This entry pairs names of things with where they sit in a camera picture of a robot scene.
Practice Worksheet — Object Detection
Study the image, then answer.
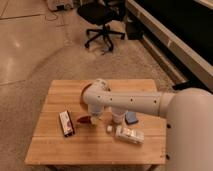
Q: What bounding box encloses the orange ceramic bowl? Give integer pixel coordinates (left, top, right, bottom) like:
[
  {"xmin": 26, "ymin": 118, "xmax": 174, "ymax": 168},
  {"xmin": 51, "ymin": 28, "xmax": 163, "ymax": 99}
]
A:
[{"xmin": 80, "ymin": 83, "xmax": 92, "ymax": 105}]

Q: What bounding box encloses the long white bench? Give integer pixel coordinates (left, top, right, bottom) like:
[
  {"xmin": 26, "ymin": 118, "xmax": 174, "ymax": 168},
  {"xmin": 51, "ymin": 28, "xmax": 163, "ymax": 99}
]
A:
[{"xmin": 126, "ymin": 0, "xmax": 213, "ymax": 92}]

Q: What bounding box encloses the white packaged item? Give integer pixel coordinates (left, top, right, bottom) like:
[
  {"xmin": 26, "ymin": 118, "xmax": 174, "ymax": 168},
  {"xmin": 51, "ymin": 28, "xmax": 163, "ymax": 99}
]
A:
[{"xmin": 115, "ymin": 125, "xmax": 144, "ymax": 144}]

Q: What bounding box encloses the black office chair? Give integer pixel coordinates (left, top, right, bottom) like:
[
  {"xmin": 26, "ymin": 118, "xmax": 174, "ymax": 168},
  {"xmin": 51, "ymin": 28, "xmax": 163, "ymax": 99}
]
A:
[{"xmin": 77, "ymin": 0, "xmax": 125, "ymax": 51}]

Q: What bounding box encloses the white plastic cup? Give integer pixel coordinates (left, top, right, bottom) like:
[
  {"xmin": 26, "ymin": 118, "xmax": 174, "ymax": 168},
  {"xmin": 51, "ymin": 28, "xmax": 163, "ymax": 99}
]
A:
[{"xmin": 111, "ymin": 108, "xmax": 126, "ymax": 124}]

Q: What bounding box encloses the wooden table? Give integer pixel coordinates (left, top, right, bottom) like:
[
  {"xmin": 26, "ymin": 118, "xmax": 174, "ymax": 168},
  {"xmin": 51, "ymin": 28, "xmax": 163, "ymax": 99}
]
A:
[{"xmin": 25, "ymin": 80, "xmax": 166, "ymax": 166}]

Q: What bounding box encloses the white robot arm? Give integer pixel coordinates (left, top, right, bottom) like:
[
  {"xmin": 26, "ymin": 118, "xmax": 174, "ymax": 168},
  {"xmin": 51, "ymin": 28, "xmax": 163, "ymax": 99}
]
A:
[{"xmin": 81, "ymin": 79, "xmax": 213, "ymax": 171}]

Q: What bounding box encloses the black and white box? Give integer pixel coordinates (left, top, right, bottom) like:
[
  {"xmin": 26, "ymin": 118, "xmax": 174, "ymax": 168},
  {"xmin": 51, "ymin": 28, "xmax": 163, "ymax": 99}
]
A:
[{"xmin": 59, "ymin": 111, "xmax": 75, "ymax": 137}]

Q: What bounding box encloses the small white cube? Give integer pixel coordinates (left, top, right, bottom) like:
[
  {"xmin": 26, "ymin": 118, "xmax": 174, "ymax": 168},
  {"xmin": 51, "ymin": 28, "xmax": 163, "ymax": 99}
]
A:
[{"xmin": 106, "ymin": 125, "xmax": 113, "ymax": 132}]

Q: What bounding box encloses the grey device on floor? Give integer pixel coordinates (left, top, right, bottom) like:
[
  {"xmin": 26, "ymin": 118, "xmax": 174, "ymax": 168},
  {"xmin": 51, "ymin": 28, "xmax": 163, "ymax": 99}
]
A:
[{"xmin": 46, "ymin": 0, "xmax": 74, "ymax": 11}]

